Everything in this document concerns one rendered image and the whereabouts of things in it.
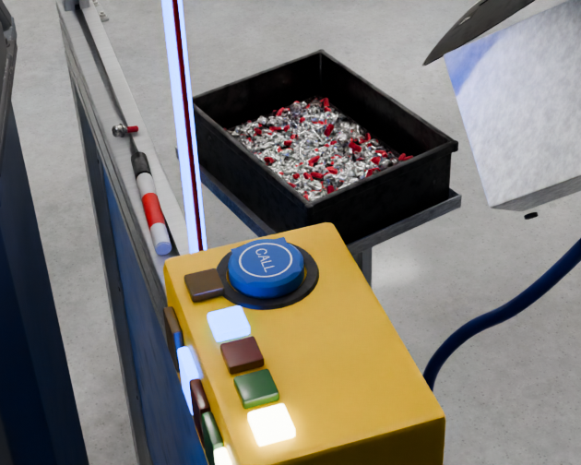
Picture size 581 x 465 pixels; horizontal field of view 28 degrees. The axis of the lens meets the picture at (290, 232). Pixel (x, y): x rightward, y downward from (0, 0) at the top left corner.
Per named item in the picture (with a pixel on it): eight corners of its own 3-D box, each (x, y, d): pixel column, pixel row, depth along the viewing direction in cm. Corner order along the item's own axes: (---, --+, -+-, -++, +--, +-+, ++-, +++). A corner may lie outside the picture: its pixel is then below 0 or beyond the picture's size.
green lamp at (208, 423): (228, 483, 56) (224, 442, 54) (216, 486, 56) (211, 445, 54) (216, 450, 58) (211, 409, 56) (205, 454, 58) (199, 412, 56)
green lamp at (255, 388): (280, 401, 54) (279, 392, 54) (243, 411, 54) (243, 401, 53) (268, 375, 56) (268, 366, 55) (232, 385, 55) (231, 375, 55)
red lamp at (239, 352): (265, 367, 56) (265, 358, 56) (230, 376, 56) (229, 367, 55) (254, 342, 57) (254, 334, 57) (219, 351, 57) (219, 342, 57)
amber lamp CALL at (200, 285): (225, 295, 60) (225, 287, 60) (192, 304, 60) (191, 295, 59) (217, 275, 62) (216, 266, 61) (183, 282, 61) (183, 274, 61)
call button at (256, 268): (314, 296, 61) (314, 271, 60) (241, 315, 60) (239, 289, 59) (290, 251, 64) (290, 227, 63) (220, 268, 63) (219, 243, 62)
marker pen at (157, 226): (171, 240, 96) (145, 149, 106) (153, 244, 96) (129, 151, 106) (172, 254, 97) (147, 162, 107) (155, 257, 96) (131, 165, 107)
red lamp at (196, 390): (215, 447, 58) (210, 406, 56) (204, 451, 58) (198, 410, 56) (204, 417, 60) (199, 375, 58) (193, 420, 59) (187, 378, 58)
